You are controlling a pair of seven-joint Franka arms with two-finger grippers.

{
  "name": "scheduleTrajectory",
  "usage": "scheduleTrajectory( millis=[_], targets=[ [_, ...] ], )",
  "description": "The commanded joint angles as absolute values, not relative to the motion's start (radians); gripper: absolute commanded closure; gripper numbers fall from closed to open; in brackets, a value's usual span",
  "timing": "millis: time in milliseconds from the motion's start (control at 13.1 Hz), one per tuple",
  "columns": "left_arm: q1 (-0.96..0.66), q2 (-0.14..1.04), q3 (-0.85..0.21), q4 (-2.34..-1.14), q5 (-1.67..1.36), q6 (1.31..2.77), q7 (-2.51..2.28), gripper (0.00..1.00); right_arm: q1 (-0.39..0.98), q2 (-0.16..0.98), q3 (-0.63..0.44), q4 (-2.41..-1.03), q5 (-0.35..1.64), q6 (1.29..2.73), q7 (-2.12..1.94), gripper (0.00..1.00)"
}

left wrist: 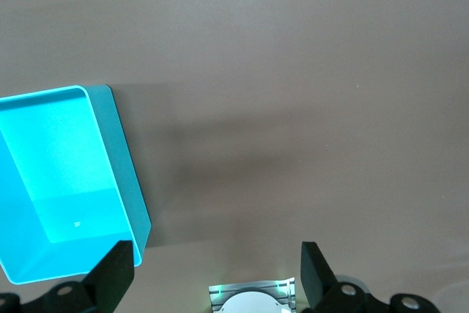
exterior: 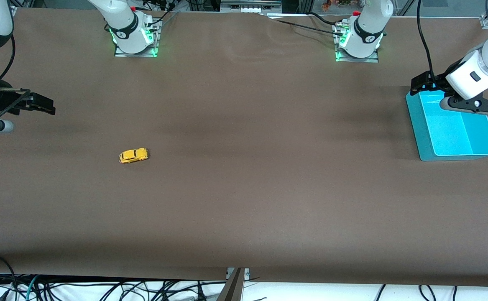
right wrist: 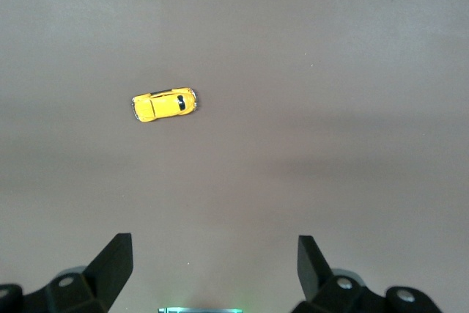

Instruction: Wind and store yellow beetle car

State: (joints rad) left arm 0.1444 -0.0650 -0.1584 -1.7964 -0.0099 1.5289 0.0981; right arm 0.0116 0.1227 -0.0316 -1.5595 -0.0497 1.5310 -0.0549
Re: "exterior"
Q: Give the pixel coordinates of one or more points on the brown table mat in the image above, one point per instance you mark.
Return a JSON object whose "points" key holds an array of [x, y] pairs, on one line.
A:
{"points": [[244, 188]]}

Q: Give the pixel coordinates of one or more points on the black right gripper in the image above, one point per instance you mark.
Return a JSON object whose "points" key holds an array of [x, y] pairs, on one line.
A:
{"points": [[2, 101]]}

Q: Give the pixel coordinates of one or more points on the white power strip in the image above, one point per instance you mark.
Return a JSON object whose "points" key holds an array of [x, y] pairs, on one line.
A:
{"points": [[252, 8]]}

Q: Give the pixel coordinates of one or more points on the dark metal table strut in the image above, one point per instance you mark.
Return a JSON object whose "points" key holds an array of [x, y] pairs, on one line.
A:
{"points": [[231, 290]]}

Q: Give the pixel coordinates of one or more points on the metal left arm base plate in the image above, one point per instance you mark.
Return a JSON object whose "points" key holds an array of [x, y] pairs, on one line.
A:
{"points": [[356, 59]]}

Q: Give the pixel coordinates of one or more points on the teal plastic bin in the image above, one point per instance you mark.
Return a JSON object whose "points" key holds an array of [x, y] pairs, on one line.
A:
{"points": [[448, 133]]}

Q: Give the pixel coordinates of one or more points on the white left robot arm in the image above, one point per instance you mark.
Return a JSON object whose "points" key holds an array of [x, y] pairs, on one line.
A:
{"points": [[369, 29]]}

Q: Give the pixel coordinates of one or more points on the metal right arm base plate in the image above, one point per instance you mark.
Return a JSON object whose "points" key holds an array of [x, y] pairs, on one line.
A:
{"points": [[135, 53]]}

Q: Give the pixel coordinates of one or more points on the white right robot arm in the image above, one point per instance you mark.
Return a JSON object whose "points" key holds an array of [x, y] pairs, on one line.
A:
{"points": [[122, 25]]}

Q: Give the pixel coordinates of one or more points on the small metal table bracket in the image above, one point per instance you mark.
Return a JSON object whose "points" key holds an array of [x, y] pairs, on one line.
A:
{"points": [[247, 274]]}

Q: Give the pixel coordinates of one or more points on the yellow beetle toy car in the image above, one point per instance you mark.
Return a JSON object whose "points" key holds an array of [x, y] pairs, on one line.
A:
{"points": [[133, 155]]}

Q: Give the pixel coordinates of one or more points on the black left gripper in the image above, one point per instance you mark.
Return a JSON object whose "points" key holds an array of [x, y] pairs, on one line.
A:
{"points": [[427, 81]]}

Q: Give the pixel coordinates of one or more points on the aluminium corner bracket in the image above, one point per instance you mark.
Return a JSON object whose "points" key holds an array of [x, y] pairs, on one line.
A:
{"points": [[484, 21], [14, 10]]}

